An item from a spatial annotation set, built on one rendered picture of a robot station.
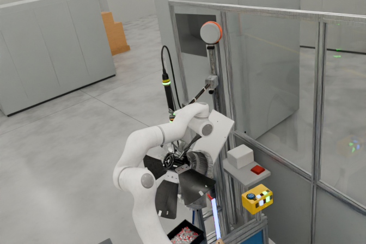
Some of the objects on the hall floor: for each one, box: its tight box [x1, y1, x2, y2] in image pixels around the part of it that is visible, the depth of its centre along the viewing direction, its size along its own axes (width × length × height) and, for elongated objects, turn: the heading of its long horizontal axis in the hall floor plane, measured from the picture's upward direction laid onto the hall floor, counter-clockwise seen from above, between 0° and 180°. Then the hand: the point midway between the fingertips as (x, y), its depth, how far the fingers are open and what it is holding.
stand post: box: [212, 150, 231, 238], centre depth 252 cm, size 4×9×115 cm, turn 46°
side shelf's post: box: [241, 185, 251, 224], centre depth 266 cm, size 4×4×83 cm
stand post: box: [191, 208, 208, 244], centre depth 249 cm, size 4×9×91 cm, turn 46°
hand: (177, 108), depth 176 cm, fingers open, 8 cm apart
